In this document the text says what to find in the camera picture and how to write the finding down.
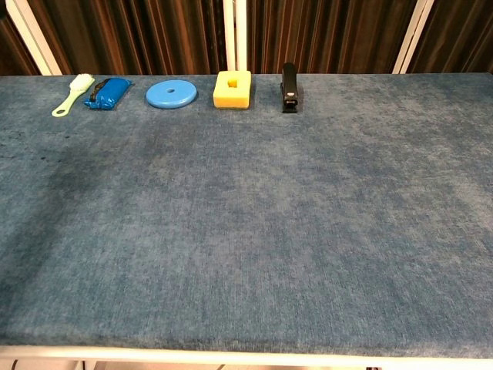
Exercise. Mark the blue table cloth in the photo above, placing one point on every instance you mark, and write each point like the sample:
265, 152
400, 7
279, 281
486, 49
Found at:
246, 216

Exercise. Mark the yellow block with square hole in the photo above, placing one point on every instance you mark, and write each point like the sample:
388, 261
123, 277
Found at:
231, 98

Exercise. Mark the black stapler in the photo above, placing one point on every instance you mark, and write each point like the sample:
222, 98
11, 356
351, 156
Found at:
289, 85

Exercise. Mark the blue disc with hole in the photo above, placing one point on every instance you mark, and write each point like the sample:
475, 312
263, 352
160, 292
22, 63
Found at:
161, 98

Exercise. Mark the blue rectangular box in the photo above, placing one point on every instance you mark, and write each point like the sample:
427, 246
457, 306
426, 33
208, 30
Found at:
109, 92

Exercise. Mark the dark brown pleated curtain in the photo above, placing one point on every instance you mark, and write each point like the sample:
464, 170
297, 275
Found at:
327, 34

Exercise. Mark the white frame post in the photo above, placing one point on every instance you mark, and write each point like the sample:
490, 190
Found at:
413, 38
32, 38
229, 38

